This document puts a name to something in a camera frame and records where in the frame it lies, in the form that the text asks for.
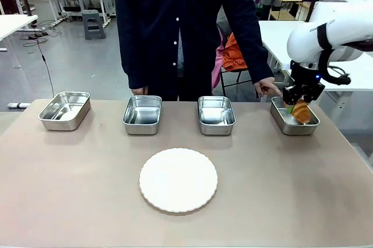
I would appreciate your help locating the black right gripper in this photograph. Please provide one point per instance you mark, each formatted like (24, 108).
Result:
(304, 77)

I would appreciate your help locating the golden brown croissant bread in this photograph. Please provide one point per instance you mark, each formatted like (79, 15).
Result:
(302, 112)

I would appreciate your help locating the person's left forearm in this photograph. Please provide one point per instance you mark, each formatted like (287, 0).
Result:
(256, 58)

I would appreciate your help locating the person's right forearm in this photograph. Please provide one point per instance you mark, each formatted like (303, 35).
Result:
(132, 67)

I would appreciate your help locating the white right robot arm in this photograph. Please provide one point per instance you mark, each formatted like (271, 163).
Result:
(309, 41)

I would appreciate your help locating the steel rectangular container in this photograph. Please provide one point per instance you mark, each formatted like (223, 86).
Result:
(62, 111)
(282, 117)
(142, 114)
(216, 114)

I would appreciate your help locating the person's left hand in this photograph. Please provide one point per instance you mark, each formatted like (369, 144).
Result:
(265, 86)

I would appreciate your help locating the person's right hand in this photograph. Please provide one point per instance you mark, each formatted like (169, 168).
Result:
(141, 90)

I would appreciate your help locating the large white table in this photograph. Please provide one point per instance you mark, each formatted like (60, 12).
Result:
(274, 35)

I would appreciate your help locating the orange cloth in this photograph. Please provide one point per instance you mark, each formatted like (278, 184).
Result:
(233, 53)

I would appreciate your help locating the pink cloth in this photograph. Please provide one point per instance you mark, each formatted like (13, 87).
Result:
(217, 70)

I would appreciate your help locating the white scalloped round plate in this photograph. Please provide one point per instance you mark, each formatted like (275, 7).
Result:
(178, 180)

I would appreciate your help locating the person in navy shirt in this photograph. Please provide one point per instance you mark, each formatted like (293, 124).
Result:
(163, 26)

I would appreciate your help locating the grey plastic step stool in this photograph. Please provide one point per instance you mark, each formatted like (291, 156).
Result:
(94, 25)

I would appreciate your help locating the white power strip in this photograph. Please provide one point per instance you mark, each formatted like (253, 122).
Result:
(19, 105)

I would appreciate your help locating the white desk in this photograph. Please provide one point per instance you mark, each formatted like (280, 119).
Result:
(14, 25)

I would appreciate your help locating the black frame chair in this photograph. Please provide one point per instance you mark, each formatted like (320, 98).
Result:
(237, 80)

